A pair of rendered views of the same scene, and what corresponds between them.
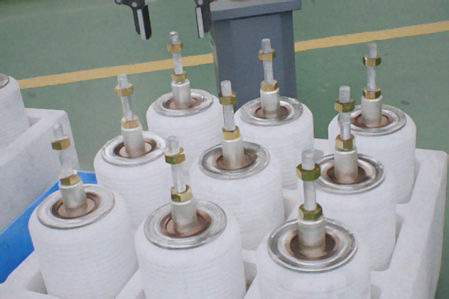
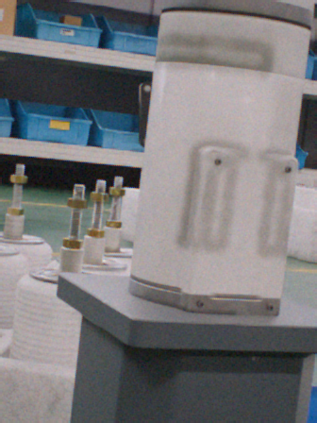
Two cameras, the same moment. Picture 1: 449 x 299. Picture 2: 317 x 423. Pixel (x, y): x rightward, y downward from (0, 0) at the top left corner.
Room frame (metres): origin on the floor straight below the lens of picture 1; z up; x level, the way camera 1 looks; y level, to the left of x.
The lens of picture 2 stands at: (1.65, -0.31, 0.40)
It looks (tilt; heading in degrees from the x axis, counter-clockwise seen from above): 5 degrees down; 161
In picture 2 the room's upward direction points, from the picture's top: 7 degrees clockwise
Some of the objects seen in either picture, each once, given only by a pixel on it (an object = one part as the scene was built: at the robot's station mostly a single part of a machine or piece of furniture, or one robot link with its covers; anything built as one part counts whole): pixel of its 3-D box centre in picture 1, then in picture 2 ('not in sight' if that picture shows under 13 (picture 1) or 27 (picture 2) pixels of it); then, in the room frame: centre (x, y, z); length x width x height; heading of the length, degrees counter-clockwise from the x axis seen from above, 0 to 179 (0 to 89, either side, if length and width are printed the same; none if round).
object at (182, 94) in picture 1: (182, 93); not in sight; (0.78, 0.04, 0.26); 0.02 x 0.02 x 0.03
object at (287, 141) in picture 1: (276, 177); (58, 373); (0.72, -0.06, 0.16); 0.10 x 0.10 x 0.18
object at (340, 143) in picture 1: (345, 141); not in sight; (0.57, -0.11, 0.29); 0.02 x 0.02 x 0.01; 63
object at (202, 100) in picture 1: (183, 103); not in sight; (0.78, 0.04, 0.25); 0.08 x 0.08 x 0.01
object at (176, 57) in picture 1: (177, 62); not in sight; (0.78, 0.04, 0.31); 0.01 x 0.01 x 0.08; 11
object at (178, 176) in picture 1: (178, 175); (115, 209); (0.51, 0.04, 0.30); 0.01 x 0.01 x 0.08; 61
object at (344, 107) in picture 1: (345, 104); not in sight; (0.57, -0.11, 0.33); 0.02 x 0.02 x 0.01; 63
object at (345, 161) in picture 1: (345, 162); not in sight; (0.57, -0.11, 0.26); 0.02 x 0.02 x 0.03
